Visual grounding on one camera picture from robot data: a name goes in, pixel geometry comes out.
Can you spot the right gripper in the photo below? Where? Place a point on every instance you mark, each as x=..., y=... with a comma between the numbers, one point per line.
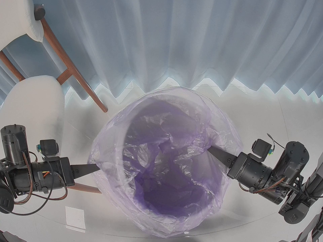
x=252, y=173

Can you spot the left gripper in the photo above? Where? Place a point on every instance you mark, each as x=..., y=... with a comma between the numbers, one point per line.
x=50, y=175

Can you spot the purple plastic bag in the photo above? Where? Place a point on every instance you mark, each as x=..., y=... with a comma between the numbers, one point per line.
x=164, y=160

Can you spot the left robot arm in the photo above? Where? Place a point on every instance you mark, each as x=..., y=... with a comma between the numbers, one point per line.
x=12, y=145

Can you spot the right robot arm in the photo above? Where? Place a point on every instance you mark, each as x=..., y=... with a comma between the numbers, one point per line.
x=292, y=157

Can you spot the white padded wooden chair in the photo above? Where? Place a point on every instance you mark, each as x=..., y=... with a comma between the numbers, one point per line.
x=32, y=104

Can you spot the pale blue curtain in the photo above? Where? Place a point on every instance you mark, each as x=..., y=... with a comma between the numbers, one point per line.
x=176, y=34

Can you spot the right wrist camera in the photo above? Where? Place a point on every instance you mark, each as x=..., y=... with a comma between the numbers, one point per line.
x=261, y=147

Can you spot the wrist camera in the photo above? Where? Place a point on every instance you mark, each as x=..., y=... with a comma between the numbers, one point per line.
x=49, y=147
x=261, y=147

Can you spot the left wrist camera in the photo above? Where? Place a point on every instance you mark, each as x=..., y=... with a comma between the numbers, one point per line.
x=49, y=147

